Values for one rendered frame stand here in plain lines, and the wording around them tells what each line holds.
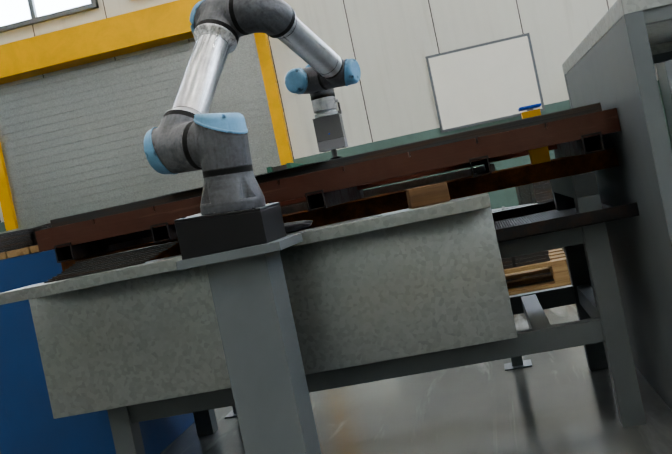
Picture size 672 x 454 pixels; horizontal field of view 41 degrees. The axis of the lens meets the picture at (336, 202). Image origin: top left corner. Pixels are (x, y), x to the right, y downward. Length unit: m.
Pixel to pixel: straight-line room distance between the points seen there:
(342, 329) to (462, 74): 8.57
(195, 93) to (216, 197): 0.31
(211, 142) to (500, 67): 8.91
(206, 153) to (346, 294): 0.58
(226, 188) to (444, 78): 8.87
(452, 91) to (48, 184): 5.28
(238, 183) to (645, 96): 0.92
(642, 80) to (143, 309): 1.41
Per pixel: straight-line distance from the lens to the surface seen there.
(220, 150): 2.03
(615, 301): 2.46
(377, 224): 2.18
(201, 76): 2.24
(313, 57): 2.48
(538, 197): 6.86
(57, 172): 12.01
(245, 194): 2.04
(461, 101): 10.78
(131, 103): 11.62
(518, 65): 10.82
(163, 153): 2.13
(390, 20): 10.96
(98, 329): 2.57
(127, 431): 2.71
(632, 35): 2.07
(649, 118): 2.06
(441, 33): 10.89
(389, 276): 2.35
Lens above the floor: 0.75
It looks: level
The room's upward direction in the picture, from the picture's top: 12 degrees counter-clockwise
